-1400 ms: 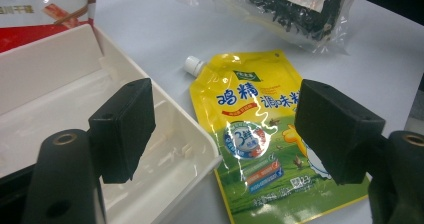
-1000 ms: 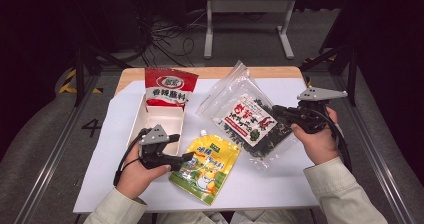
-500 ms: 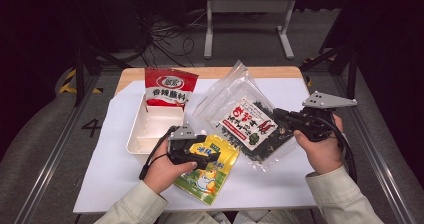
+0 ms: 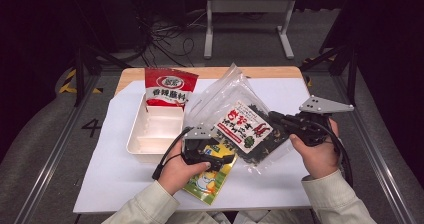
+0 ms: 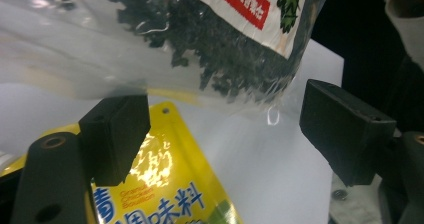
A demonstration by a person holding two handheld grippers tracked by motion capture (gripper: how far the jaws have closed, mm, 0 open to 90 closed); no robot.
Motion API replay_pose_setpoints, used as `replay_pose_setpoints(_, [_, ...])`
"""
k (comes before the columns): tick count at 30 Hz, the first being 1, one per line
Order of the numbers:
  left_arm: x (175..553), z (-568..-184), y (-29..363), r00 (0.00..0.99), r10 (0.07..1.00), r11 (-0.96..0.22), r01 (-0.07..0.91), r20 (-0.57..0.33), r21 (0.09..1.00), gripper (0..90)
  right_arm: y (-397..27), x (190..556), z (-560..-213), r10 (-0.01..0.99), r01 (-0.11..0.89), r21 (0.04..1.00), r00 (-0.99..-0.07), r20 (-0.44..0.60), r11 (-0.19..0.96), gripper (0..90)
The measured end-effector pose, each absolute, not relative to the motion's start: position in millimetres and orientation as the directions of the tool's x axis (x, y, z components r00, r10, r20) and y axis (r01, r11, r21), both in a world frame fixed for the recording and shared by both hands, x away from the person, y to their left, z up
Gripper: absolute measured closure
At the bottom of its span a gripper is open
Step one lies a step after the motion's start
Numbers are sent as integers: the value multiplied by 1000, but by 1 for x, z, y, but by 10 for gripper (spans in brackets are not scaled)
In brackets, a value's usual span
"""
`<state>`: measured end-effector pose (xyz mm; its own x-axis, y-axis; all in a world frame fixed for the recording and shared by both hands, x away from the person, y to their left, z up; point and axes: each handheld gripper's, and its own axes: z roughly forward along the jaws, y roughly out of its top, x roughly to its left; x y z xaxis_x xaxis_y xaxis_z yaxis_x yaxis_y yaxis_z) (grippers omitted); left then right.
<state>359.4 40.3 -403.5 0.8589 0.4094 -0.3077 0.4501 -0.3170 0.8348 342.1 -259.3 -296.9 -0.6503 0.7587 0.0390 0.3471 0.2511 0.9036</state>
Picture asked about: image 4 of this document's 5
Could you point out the yellow green seasoning pouch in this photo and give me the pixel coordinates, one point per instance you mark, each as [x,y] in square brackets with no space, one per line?
[206,184]

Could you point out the person's left hand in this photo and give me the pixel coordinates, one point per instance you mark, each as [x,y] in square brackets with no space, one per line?
[176,177]

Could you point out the aluminium floor rail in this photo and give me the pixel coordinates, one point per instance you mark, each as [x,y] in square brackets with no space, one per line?
[373,150]
[56,150]

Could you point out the white metal stand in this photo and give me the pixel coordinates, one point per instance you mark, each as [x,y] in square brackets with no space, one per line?
[248,4]

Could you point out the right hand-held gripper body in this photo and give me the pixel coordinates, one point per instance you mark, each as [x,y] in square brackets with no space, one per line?
[310,127]

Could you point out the wooden table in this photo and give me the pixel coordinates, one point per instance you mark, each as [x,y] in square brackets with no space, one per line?
[206,72]

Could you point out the yellow black hazard tape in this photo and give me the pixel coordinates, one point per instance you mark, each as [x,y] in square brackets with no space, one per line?
[68,84]

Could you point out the person's light jacket torso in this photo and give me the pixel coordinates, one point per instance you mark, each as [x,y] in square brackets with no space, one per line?
[246,218]

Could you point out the person's right hand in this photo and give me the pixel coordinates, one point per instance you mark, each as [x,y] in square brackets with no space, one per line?
[320,159]

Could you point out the clear dried seaweed packet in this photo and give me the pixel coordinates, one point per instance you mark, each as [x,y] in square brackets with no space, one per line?
[240,124]

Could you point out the red seasoning packet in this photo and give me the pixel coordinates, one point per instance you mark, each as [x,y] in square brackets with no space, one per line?
[170,87]

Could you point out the white divided plastic container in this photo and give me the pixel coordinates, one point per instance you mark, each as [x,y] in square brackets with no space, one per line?
[153,134]

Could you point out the white table mat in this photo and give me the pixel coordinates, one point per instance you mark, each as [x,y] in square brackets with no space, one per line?
[116,177]

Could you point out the black metal stand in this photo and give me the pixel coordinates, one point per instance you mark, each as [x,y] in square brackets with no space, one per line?
[80,77]
[351,77]

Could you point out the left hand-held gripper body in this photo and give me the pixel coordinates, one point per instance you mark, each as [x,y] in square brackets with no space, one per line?
[196,150]

